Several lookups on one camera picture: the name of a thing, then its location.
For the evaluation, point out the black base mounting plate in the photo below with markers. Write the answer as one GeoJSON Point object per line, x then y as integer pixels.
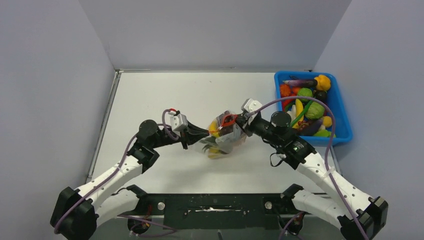
{"type": "Point", "coordinates": [208, 211]}

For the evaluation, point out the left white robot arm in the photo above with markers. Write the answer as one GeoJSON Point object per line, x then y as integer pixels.
{"type": "Point", "coordinates": [79, 212]}

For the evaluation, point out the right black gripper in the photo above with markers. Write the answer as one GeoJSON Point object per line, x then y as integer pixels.
{"type": "Point", "coordinates": [248, 130]}

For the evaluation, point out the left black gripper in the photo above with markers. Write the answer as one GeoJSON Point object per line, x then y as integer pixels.
{"type": "Point", "coordinates": [191, 134]}

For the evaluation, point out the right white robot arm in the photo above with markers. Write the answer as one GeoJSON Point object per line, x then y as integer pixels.
{"type": "Point", "coordinates": [355, 213]}

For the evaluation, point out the toy yellow mango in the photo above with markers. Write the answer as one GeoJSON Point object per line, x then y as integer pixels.
{"type": "Point", "coordinates": [214, 129]}

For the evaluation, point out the toy purple eggplant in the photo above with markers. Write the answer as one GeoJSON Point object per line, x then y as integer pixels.
{"type": "Point", "coordinates": [301, 83]}

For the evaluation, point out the toy orange bell pepper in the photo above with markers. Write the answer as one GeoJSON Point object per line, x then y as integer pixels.
{"type": "Point", "coordinates": [323, 83]}

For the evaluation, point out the clear zip top bag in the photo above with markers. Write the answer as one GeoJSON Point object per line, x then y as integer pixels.
{"type": "Point", "coordinates": [224, 136]}

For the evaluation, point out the blue plastic bin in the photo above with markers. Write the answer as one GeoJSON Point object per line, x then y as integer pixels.
{"type": "Point", "coordinates": [343, 130]}

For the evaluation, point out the toy dark avocado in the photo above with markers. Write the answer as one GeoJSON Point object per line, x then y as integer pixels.
{"type": "Point", "coordinates": [321, 95]}

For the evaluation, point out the toy light green cabbage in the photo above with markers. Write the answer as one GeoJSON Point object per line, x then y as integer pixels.
{"type": "Point", "coordinates": [315, 111]}

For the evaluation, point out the toy small yellow fruit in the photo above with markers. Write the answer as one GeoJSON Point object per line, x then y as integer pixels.
{"type": "Point", "coordinates": [327, 121]}

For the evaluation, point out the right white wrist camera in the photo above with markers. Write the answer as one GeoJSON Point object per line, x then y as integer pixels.
{"type": "Point", "coordinates": [250, 109]}

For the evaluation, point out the toy yellow banana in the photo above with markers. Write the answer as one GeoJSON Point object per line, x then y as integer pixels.
{"type": "Point", "coordinates": [299, 113]}

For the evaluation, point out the toy green custard apple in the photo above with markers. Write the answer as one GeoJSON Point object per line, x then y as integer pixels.
{"type": "Point", "coordinates": [306, 93]}

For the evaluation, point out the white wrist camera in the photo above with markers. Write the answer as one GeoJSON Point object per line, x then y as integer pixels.
{"type": "Point", "coordinates": [178, 122]}
{"type": "Point", "coordinates": [250, 109]}

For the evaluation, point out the toy green lime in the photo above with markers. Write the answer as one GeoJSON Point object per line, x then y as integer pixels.
{"type": "Point", "coordinates": [324, 133]}

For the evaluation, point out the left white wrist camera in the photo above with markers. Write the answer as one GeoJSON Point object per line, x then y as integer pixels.
{"type": "Point", "coordinates": [178, 122]}

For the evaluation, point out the toy pineapple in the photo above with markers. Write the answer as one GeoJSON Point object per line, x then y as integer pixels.
{"type": "Point", "coordinates": [210, 147]}

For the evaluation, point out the toy green chili pepper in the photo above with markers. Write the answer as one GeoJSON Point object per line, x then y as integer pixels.
{"type": "Point", "coordinates": [305, 108]}

